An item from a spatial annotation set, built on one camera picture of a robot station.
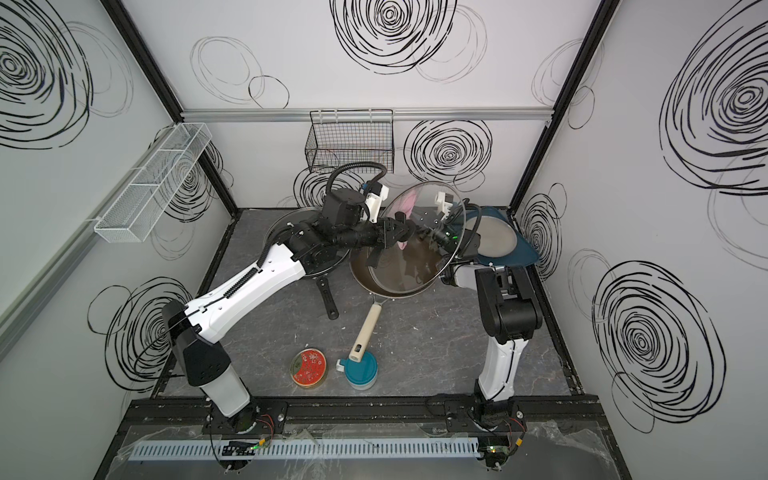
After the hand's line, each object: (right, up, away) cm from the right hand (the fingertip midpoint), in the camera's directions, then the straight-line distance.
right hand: (403, 212), depth 77 cm
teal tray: (+44, -13, +28) cm, 54 cm away
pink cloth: (+1, +2, +1) cm, 2 cm away
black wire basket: (-20, +26, +19) cm, 38 cm away
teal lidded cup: (-11, -41, -3) cm, 42 cm away
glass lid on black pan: (-35, +1, +30) cm, 46 cm away
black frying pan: (-24, -21, +12) cm, 34 cm away
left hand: (0, -4, -8) cm, 9 cm away
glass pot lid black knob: (+9, -1, -1) cm, 9 cm away
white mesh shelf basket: (-67, 0, -4) cm, 67 cm away
